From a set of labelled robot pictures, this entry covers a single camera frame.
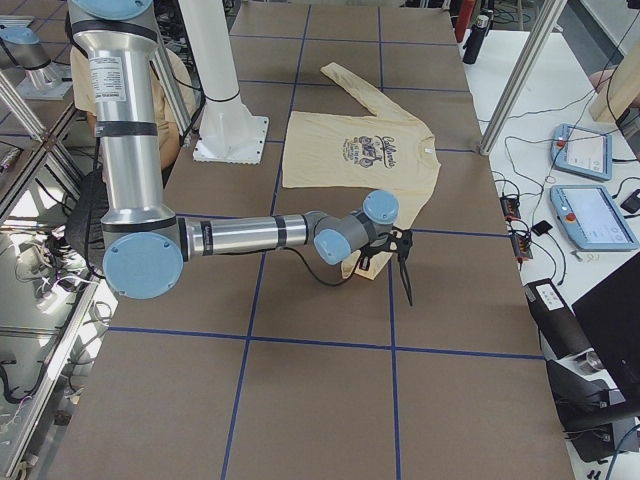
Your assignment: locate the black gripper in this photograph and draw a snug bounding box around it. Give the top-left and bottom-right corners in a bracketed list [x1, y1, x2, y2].
[358, 227, 413, 306]

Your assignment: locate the beige long-sleeve printed shirt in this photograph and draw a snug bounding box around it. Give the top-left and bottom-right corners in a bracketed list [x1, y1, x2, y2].
[281, 62, 442, 282]

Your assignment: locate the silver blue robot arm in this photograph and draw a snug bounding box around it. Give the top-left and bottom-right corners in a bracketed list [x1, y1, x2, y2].
[65, 1, 412, 299]

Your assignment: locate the blue teach pendant near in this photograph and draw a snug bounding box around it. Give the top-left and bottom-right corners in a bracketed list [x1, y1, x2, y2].
[549, 185, 639, 252]

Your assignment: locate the blue teach pendant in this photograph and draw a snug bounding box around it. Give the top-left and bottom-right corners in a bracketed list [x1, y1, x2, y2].
[550, 123, 613, 181]
[549, 185, 639, 252]

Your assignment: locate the blue teach pendant far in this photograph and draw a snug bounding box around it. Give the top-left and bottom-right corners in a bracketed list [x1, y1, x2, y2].
[550, 123, 613, 181]

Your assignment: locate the black computer monitor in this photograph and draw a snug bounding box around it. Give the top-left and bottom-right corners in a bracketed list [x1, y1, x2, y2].
[572, 255, 639, 398]

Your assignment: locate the black water bottle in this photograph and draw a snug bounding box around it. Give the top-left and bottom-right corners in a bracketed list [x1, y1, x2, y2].
[462, 14, 491, 65]

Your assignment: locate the seated person in beige shirt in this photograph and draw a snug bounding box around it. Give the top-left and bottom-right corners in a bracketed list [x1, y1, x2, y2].
[70, 47, 181, 173]

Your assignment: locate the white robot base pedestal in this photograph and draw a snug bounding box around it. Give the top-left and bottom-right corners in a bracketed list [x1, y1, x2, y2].
[179, 0, 269, 165]

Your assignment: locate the aluminium frame post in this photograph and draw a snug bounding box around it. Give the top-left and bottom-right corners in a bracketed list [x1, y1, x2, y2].
[478, 0, 567, 156]

